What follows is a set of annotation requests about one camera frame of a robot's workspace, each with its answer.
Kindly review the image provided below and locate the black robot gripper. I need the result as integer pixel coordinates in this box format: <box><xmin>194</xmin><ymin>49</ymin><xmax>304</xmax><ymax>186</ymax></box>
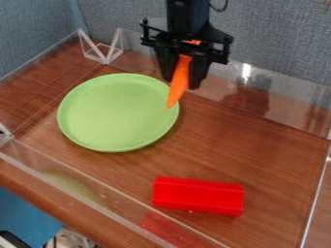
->
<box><xmin>140</xmin><ymin>18</ymin><xmax>234</xmax><ymax>90</ymax></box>

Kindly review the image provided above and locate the clear acrylic enclosure wall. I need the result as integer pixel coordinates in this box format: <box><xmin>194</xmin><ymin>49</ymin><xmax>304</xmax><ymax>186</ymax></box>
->
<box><xmin>0</xmin><ymin>31</ymin><xmax>331</xmax><ymax>248</ymax></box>

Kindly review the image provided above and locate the red rectangular block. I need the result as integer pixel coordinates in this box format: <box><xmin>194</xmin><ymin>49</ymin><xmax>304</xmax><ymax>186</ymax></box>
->
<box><xmin>152</xmin><ymin>176</ymin><xmax>244</xmax><ymax>216</ymax></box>

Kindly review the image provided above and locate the green round plate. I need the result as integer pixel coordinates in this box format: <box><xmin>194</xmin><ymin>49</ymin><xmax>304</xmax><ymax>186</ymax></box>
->
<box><xmin>57</xmin><ymin>73</ymin><xmax>180</xmax><ymax>152</ymax></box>

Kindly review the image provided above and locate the orange toy carrot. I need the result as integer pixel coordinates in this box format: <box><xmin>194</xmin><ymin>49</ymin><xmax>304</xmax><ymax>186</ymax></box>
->
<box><xmin>165</xmin><ymin>39</ymin><xmax>203</xmax><ymax>109</ymax></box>

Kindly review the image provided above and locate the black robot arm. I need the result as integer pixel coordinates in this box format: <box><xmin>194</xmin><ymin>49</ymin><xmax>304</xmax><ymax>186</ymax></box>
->
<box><xmin>140</xmin><ymin>0</ymin><xmax>234</xmax><ymax>90</ymax></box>

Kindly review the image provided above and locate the black cable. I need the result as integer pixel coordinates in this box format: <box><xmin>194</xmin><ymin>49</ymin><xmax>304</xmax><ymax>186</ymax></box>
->
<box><xmin>208</xmin><ymin>0</ymin><xmax>230</xmax><ymax>14</ymax></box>

